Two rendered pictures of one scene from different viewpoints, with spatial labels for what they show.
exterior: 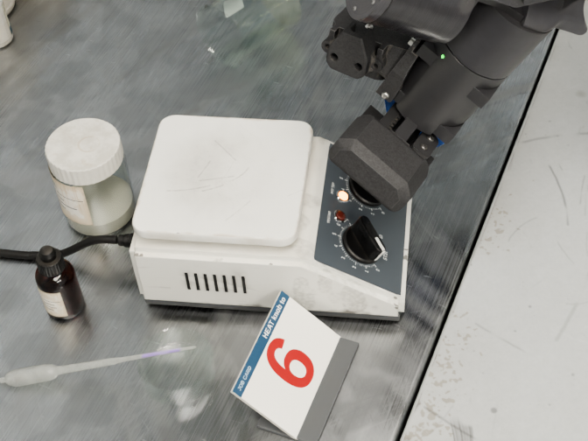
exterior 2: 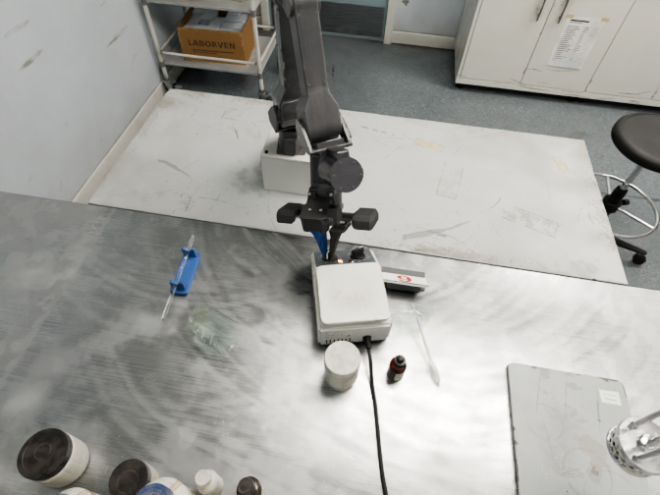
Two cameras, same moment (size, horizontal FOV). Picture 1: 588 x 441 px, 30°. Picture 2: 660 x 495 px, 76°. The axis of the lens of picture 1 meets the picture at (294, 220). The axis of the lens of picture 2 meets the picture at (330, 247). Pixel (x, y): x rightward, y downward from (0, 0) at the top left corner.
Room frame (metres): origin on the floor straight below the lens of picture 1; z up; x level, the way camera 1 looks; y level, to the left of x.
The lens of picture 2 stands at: (0.72, 0.41, 1.63)
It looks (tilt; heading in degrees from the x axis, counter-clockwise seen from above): 53 degrees down; 252
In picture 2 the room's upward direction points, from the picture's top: 3 degrees clockwise
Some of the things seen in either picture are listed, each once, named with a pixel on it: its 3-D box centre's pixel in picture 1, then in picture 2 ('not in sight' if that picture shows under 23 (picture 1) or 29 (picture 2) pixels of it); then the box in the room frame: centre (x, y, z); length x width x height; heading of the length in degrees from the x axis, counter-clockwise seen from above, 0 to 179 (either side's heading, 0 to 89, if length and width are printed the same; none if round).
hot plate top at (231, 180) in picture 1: (225, 177); (352, 292); (0.56, 0.05, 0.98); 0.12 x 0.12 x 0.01; 80
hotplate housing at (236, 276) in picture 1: (264, 217); (348, 292); (0.55, 0.02, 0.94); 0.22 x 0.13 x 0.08; 80
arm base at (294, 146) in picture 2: not in sight; (291, 135); (0.58, -0.34, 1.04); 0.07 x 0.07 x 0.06; 73
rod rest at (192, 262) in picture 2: not in sight; (184, 269); (0.85, -0.13, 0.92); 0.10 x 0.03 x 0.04; 69
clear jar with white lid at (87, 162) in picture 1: (92, 178); (341, 366); (0.61, 0.16, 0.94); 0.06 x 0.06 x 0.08
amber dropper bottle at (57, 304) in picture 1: (55, 277); (398, 365); (0.51, 0.18, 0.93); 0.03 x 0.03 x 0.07
